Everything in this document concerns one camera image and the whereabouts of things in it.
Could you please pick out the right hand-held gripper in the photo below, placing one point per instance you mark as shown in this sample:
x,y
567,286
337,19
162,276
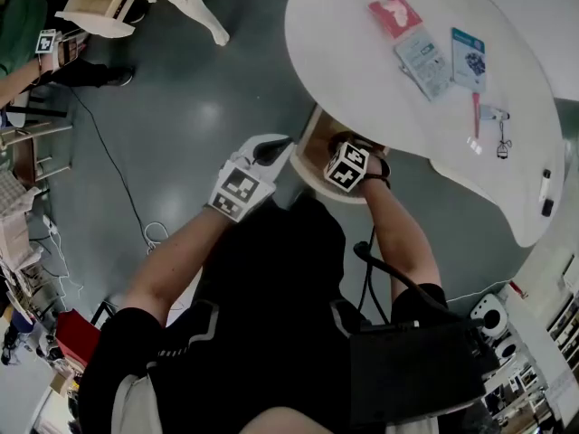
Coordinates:
x,y
346,167

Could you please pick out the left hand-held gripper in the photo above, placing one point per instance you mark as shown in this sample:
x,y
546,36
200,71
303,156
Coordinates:
x,y
242,185

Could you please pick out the small white eraser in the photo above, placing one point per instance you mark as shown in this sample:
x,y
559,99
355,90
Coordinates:
x,y
474,145

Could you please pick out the grey printed packet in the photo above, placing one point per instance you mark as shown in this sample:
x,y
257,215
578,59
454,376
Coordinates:
x,y
425,63

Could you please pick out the red pen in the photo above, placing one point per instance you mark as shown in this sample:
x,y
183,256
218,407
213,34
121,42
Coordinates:
x,y
476,113

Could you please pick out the small white and grey gadget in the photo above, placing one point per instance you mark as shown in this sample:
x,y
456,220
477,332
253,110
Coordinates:
x,y
492,113

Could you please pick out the red and pink packet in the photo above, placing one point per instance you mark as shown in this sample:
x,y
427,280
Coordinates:
x,y
395,14

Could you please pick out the teal and white packet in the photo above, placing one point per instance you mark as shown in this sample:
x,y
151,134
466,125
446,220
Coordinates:
x,y
468,59

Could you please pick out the white marker with black cap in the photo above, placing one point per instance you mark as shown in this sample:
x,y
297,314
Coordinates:
x,y
545,188

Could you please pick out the small black block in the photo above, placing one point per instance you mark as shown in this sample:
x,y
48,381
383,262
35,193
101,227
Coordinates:
x,y
547,207

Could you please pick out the person's left forearm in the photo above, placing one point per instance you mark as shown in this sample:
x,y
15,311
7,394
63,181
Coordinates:
x,y
181,251

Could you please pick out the person's right forearm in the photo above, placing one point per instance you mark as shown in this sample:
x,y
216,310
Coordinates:
x,y
398,238

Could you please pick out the white table top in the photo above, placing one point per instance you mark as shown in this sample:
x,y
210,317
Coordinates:
x,y
353,61

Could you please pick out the open white wooden drawer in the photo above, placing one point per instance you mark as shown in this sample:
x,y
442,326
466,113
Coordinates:
x,y
97,9

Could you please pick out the person's black clothing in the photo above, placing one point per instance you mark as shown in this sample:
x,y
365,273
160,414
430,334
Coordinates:
x,y
271,296

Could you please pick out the white power strip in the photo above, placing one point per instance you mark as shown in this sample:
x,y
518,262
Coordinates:
x,y
50,224

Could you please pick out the large white round appliance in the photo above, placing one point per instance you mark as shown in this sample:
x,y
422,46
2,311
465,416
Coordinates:
x,y
490,317

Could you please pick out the black box on lap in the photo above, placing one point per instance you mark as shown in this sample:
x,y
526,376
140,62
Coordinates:
x,y
411,369

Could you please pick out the wooden chair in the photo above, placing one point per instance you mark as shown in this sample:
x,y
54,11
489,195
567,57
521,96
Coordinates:
x,y
31,152

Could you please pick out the red box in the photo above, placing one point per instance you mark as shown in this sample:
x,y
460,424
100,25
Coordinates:
x,y
77,335

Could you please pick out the grey quilted cloth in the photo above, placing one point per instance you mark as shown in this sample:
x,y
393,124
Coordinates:
x,y
16,195

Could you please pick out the person's bare knee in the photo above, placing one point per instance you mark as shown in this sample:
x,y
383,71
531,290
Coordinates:
x,y
285,423

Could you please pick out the small white round appliance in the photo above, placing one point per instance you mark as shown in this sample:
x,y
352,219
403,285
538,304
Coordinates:
x,y
507,348

